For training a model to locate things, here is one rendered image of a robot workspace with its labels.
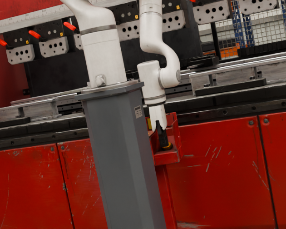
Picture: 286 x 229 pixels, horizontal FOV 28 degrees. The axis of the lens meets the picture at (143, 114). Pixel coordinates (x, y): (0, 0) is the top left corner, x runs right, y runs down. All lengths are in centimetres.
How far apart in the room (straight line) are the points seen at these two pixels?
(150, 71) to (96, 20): 40
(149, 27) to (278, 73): 58
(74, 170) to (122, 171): 91
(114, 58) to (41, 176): 114
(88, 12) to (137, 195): 60
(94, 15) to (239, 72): 85
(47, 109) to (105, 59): 110
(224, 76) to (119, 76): 76
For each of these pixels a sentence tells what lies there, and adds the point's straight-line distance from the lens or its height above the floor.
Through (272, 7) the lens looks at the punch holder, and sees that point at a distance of 240.
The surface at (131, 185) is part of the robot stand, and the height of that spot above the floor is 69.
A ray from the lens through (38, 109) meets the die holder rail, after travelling 290.
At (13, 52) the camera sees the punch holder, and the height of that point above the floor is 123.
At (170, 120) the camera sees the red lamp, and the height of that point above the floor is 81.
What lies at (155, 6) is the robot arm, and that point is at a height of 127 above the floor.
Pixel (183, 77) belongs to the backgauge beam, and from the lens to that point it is 280.
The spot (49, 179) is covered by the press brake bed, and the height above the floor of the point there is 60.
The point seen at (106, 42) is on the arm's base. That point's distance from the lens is 182.
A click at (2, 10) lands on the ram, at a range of 296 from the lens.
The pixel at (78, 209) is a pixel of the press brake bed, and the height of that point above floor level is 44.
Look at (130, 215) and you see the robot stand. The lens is 185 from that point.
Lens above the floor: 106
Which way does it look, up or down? 5 degrees down
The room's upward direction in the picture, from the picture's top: 11 degrees counter-clockwise
